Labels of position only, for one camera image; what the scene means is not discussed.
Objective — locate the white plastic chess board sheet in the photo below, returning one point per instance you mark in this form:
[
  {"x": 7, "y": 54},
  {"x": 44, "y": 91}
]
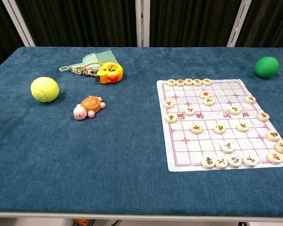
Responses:
[{"x": 186, "y": 150}]

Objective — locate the pink orange turtle toy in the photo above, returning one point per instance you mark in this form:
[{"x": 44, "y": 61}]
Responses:
[{"x": 90, "y": 104}]

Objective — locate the blue velvet table cloth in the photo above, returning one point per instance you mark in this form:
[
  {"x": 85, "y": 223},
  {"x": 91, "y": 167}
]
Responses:
[{"x": 108, "y": 153}]

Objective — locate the yellow tape measure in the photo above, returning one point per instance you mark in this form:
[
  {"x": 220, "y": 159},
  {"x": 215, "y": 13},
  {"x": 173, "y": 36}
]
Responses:
[{"x": 110, "y": 70}]

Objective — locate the teal mini brush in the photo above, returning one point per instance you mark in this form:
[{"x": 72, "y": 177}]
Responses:
[{"x": 106, "y": 56}]

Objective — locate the teal mini dustpan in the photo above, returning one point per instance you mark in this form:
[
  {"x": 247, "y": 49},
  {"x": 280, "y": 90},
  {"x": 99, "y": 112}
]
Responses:
[{"x": 89, "y": 60}]

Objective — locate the yellow tennis ball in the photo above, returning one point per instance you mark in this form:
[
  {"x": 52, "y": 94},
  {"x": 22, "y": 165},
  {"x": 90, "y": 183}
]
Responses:
[{"x": 44, "y": 89}]

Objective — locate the dark pleated curtain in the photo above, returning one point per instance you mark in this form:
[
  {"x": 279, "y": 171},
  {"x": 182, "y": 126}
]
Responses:
[{"x": 85, "y": 21}]

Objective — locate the orange object under table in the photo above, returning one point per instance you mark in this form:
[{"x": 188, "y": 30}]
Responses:
[{"x": 81, "y": 221}]

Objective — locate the green foam ball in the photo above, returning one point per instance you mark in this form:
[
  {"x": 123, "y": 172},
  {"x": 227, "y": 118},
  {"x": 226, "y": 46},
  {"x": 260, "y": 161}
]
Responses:
[{"x": 267, "y": 67}]

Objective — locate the white metal frame post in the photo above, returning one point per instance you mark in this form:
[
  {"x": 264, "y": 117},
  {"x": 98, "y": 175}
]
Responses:
[
  {"x": 142, "y": 23},
  {"x": 19, "y": 22},
  {"x": 239, "y": 22}
]

